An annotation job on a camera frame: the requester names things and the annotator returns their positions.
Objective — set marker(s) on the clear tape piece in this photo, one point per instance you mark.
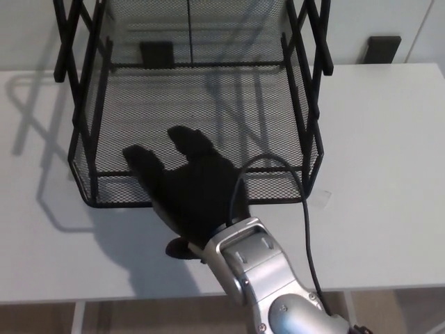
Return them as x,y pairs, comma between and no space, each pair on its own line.
322,199

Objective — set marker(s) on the black wall bracket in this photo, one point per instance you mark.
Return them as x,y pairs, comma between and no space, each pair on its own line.
382,48
156,53

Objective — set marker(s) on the white metal desk leg frame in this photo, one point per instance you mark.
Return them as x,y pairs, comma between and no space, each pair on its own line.
78,318
350,306

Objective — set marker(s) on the black wall bracket right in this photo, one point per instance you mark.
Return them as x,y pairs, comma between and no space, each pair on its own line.
382,48

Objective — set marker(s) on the black wall bracket left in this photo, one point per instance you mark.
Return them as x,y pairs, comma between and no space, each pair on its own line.
156,53

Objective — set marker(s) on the black metal tray rack frame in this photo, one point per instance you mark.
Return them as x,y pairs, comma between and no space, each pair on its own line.
114,173

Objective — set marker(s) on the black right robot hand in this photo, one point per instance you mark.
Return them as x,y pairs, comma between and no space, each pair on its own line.
194,195

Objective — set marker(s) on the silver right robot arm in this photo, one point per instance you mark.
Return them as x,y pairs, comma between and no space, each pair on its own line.
257,271

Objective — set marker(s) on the black mesh file tray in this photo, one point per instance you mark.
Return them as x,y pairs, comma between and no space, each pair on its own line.
156,104

